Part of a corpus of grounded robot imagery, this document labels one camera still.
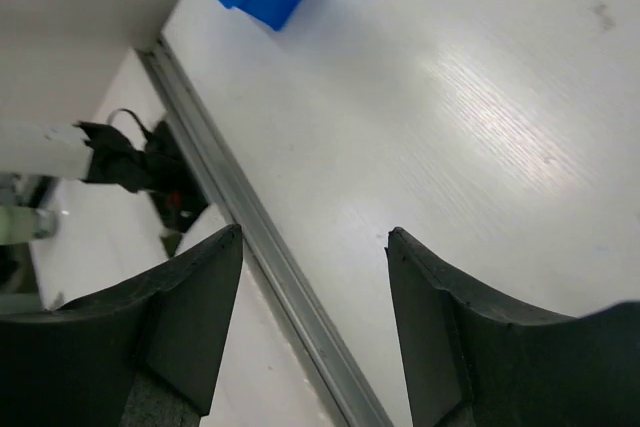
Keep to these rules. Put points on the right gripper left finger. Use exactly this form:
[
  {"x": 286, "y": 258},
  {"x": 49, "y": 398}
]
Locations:
[{"x": 144, "y": 352}]

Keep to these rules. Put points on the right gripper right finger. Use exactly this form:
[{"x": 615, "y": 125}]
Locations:
[{"x": 474, "y": 356}]

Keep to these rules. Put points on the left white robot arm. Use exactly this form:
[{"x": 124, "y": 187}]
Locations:
[{"x": 55, "y": 151}]

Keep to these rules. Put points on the aluminium table rail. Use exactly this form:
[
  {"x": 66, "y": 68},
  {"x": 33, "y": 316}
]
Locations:
[{"x": 316, "y": 341}]

